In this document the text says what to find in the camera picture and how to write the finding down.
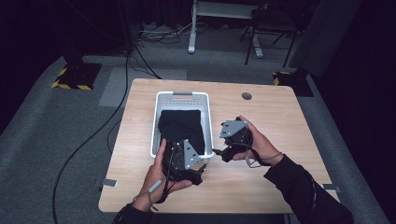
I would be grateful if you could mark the gray table edge clip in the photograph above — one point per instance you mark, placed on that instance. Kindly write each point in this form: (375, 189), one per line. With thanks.
(109, 183)
(330, 187)

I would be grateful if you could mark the white plastic basket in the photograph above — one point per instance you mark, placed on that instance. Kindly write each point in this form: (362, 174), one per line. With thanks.
(182, 101)

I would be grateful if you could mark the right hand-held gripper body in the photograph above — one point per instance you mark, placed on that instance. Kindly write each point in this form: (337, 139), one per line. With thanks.
(238, 137)

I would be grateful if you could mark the white desk frame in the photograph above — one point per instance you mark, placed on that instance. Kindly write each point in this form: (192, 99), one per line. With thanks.
(193, 37)

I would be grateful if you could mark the gray floor mat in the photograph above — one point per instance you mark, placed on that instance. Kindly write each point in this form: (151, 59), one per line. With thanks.
(115, 90)

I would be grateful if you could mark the person's left hand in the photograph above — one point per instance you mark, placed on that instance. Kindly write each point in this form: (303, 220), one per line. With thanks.
(152, 183)

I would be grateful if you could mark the black upright pole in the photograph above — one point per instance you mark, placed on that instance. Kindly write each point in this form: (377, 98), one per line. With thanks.
(128, 25)

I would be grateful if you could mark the black cloth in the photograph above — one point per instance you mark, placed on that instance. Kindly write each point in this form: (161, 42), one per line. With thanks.
(182, 129)

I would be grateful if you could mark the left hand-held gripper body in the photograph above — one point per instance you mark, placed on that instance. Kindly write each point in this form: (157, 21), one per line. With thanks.
(179, 158)

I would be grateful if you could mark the gray round table grommet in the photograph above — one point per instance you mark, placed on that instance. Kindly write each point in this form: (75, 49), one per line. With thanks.
(246, 96)

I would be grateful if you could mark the black folding stand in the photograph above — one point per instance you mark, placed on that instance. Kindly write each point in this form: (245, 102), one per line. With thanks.
(271, 29)

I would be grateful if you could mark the gray upright panel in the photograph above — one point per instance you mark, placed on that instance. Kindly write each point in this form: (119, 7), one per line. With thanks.
(323, 34)

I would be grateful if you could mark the striped black stand base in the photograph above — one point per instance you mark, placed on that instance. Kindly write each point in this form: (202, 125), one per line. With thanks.
(77, 76)
(295, 82)

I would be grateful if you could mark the person's right hand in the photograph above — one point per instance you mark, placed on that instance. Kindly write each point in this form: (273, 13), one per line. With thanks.
(261, 144)

